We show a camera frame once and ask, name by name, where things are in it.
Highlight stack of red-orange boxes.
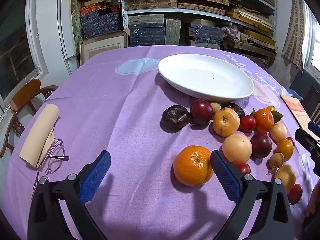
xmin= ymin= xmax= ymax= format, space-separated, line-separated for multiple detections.
xmin=80 ymin=2 xmax=121 ymax=16

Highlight dark mangosteen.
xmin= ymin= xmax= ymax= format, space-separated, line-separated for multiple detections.
xmin=222 ymin=102 xmax=245 ymax=119
xmin=161 ymin=105 xmax=190 ymax=131

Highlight white framed window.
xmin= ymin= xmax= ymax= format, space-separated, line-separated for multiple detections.
xmin=0 ymin=0 xmax=49 ymax=112

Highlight stack of dark blue boxes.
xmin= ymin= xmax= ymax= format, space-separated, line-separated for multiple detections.
xmin=188 ymin=22 xmax=227 ymax=50
xmin=128 ymin=14 xmax=166 ymax=47

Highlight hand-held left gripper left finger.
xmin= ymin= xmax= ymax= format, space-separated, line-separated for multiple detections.
xmin=27 ymin=150 xmax=111 ymax=240

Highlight person's right hand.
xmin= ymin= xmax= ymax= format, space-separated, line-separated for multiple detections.
xmin=306 ymin=187 xmax=320 ymax=217

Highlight large mandarin orange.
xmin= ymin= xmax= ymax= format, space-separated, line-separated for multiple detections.
xmin=173 ymin=145 xmax=214 ymax=187

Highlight round yellow pear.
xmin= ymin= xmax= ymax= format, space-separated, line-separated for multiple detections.
xmin=222 ymin=133 xmax=252 ymax=165

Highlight brown wooden armchair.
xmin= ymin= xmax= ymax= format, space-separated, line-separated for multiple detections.
xmin=0 ymin=79 xmax=59 ymax=158

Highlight grey upright boxes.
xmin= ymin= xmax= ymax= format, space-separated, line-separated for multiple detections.
xmin=165 ymin=19 xmax=182 ymax=46

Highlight purple frame eyeglasses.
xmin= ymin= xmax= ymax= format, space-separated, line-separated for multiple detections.
xmin=31 ymin=139 xmax=70 ymax=203

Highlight pink cloth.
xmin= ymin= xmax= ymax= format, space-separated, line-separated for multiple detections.
xmin=225 ymin=21 xmax=242 ymax=41

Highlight stack of blue patterned boxes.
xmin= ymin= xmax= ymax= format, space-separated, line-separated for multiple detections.
xmin=80 ymin=10 xmax=122 ymax=39

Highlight red plum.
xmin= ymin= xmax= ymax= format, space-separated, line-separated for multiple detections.
xmin=189 ymin=99 xmax=214 ymax=126
xmin=250 ymin=132 xmax=273 ymax=159

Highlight stack of yellow wooden boxes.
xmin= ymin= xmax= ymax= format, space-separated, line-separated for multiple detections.
xmin=223 ymin=5 xmax=278 ymax=64

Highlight green marbled board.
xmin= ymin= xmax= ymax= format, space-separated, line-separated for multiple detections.
xmin=70 ymin=0 xmax=84 ymax=48

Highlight purple printed tablecloth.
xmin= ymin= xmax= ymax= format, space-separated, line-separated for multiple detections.
xmin=5 ymin=45 xmax=320 ymax=240

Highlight white oval plate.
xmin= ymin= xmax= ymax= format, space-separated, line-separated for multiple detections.
xmin=158 ymin=54 xmax=255 ymax=103

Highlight checked beige curtain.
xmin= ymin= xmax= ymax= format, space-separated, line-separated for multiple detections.
xmin=282 ymin=0 xmax=311 ymax=71

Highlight blue cloth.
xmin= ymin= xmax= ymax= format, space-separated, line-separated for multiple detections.
xmin=287 ymin=87 xmax=304 ymax=101

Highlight mandarin orange with leaves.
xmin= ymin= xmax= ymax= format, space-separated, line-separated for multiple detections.
xmin=251 ymin=107 xmax=285 ymax=134

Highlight rolled beige paper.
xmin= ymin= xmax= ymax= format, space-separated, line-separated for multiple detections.
xmin=19 ymin=104 xmax=61 ymax=168

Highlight beige picture frame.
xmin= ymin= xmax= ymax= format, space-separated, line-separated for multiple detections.
xmin=78 ymin=29 xmax=131 ymax=66

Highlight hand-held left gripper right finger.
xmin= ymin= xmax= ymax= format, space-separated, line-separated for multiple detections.
xmin=210 ymin=150 xmax=293 ymax=240

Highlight bright window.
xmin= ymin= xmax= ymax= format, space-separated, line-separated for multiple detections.
xmin=301 ymin=4 xmax=320 ymax=78

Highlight white metal shelf rack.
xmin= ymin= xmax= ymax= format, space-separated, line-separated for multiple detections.
xmin=120 ymin=0 xmax=278 ymax=50

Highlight white panel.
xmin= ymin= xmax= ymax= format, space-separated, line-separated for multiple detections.
xmin=57 ymin=0 xmax=78 ymax=68

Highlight dark slatted chair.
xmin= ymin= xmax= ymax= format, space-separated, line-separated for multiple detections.
xmin=301 ymin=86 xmax=320 ymax=125

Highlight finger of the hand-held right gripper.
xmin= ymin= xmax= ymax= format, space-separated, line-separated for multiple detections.
xmin=308 ymin=120 xmax=320 ymax=140
xmin=294 ymin=128 xmax=320 ymax=176

